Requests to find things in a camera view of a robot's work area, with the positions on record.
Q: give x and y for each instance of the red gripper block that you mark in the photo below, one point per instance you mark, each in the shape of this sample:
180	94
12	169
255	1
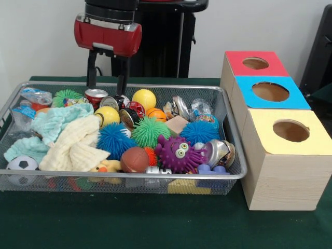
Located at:
109	39

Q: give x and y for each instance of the crushed red soda can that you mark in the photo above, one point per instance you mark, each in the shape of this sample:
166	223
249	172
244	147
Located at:
96	94

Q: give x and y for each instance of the shallow mesh bin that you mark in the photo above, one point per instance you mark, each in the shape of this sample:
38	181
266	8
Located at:
129	185

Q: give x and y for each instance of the wooden box with three holes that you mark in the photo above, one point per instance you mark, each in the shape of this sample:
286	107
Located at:
285	181

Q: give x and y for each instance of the yellow smiley ball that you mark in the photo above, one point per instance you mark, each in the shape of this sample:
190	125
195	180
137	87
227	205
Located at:
109	114

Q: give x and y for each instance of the plain yellow ball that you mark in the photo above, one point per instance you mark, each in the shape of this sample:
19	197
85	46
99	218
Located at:
144	98

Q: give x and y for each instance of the mint green cloth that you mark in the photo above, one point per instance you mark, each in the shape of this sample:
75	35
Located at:
57	118

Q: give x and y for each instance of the blue spiky rubber ball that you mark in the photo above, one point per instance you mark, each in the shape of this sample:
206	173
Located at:
199	132
115	140

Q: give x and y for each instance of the green spiky rubber ball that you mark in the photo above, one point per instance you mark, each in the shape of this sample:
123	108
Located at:
149	132

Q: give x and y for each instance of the cream waffle cloth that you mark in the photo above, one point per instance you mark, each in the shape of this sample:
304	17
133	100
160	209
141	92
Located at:
75	145

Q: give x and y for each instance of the brown toy football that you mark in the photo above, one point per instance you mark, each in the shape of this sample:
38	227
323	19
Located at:
135	159

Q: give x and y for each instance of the purple spiky monster toy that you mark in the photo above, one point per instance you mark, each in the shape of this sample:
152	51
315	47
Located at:
173	155

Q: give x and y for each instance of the black and white soccer ball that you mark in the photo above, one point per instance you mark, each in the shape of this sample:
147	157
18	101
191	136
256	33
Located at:
22	163

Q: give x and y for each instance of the dark green table cloth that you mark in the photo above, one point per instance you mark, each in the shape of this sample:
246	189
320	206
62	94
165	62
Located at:
155	223

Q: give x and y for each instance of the black stand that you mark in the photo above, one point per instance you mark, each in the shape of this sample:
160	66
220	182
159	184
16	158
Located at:
319	52

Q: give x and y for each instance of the dark green side-table cloth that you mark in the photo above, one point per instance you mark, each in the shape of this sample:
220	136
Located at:
324	98

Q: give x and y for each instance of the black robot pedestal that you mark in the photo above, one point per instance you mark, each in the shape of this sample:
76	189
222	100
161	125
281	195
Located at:
160	46

